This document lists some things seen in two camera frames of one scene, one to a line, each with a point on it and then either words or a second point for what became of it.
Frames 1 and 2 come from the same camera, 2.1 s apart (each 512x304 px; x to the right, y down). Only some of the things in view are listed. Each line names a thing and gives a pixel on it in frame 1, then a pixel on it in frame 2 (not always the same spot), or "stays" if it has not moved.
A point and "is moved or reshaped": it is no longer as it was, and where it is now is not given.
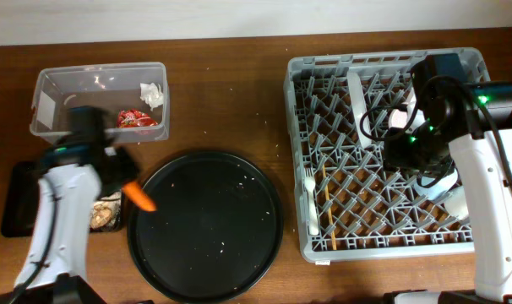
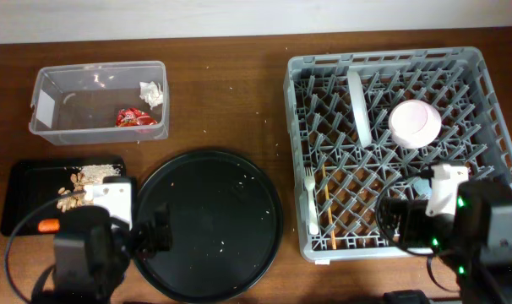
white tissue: x=151 y=95 stays
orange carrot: x=135 y=192 is moved or reshaped
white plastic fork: x=310 y=185 stays
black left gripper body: x=132 y=176 to x=145 y=238
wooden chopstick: x=329 y=208 stays
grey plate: x=358 y=108 stays
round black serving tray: x=215 y=232 stays
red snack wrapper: x=133 y=118 stays
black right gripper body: x=414 y=153 to x=414 y=226
